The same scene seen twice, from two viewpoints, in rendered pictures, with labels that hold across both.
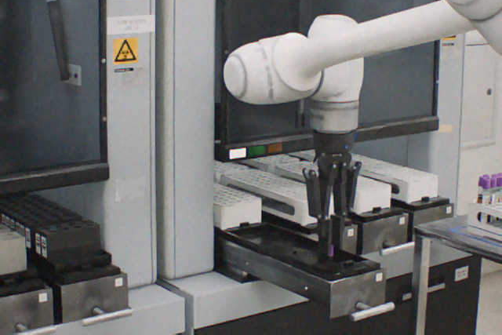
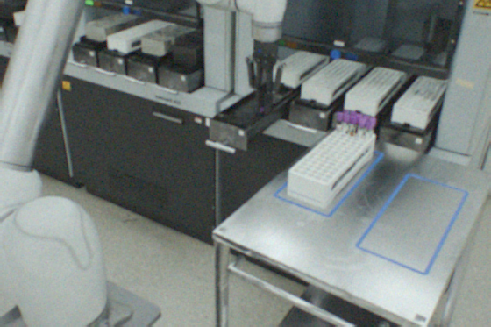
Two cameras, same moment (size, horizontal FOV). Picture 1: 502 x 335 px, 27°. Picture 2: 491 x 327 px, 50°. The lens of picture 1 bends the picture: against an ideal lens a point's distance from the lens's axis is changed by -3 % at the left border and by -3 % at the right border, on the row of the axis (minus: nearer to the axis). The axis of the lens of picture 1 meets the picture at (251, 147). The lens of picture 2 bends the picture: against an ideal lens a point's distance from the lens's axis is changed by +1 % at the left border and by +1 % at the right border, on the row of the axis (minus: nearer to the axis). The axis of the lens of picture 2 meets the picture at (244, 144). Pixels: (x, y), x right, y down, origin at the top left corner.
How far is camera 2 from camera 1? 2.01 m
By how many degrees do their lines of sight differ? 65
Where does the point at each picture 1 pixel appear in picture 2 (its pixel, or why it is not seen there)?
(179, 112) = not seen: hidden behind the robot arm
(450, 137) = (470, 93)
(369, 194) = (354, 99)
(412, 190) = (396, 113)
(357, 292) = (226, 133)
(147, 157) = (224, 24)
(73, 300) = (163, 77)
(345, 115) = (256, 30)
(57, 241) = (177, 50)
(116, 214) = (208, 48)
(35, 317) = (147, 76)
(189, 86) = not seen: outside the picture
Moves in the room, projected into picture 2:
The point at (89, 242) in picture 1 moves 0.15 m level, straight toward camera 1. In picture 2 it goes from (191, 56) to (153, 63)
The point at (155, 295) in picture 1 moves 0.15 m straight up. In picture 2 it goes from (212, 95) to (212, 56)
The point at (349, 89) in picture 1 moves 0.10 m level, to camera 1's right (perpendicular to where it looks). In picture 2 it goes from (256, 13) to (271, 24)
